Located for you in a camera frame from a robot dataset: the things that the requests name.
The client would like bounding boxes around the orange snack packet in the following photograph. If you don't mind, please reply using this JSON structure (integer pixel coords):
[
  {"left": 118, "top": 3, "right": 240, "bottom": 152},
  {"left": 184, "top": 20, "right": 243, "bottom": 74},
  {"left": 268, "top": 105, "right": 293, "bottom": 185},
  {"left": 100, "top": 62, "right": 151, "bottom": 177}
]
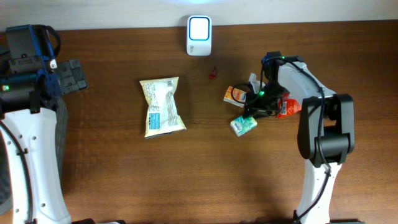
[{"left": 277, "top": 92, "right": 302, "bottom": 119}]

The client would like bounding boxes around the orange tissue pack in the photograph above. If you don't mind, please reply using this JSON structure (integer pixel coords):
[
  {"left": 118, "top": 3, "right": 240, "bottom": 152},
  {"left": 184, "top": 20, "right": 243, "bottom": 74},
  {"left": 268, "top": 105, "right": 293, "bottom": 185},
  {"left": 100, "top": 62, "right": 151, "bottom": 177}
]
[{"left": 223, "top": 86, "right": 246, "bottom": 108}]

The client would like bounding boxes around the teal tissue pack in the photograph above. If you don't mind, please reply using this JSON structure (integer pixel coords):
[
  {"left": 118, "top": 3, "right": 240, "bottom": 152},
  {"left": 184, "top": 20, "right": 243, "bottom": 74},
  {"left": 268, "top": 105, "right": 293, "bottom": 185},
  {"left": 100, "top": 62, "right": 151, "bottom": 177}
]
[{"left": 230, "top": 116, "right": 257, "bottom": 137}]

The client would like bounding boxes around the cream chips bag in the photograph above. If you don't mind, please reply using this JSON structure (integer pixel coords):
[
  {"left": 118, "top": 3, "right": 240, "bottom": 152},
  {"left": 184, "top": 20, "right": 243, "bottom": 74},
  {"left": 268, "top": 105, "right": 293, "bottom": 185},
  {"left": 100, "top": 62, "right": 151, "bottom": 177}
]
[{"left": 139, "top": 77, "right": 186, "bottom": 139}]

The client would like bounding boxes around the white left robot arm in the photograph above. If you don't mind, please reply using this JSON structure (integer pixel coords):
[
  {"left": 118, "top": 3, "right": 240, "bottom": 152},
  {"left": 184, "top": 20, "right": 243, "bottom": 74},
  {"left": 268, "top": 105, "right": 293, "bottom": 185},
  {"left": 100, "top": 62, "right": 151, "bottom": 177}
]
[{"left": 1, "top": 24, "right": 88, "bottom": 223}]

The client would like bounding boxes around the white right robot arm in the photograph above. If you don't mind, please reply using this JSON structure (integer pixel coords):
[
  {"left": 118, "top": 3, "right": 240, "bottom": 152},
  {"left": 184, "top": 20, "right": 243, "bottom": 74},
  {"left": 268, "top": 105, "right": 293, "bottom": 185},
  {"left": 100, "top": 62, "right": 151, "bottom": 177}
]
[{"left": 243, "top": 51, "right": 355, "bottom": 224}]

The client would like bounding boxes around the white barcode scanner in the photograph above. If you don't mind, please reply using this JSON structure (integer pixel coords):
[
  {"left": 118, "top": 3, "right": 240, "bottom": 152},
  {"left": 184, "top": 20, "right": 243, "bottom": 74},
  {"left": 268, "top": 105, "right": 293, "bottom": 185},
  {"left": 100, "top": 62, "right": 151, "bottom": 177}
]
[{"left": 186, "top": 15, "right": 212, "bottom": 57}]

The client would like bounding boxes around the small red wrapper scrap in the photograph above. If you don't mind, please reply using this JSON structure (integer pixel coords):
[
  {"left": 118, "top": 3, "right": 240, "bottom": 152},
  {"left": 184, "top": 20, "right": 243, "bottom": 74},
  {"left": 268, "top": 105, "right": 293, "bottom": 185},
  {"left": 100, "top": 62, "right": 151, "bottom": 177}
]
[{"left": 209, "top": 67, "right": 218, "bottom": 80}]

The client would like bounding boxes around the black camera cable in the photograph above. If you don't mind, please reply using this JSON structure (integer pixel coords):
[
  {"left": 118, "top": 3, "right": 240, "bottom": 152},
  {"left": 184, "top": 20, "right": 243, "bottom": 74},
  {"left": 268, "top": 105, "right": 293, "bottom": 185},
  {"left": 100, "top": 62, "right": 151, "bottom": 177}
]
[{"left": 229, "top": 82, "right": 259, "bottom": 105}]

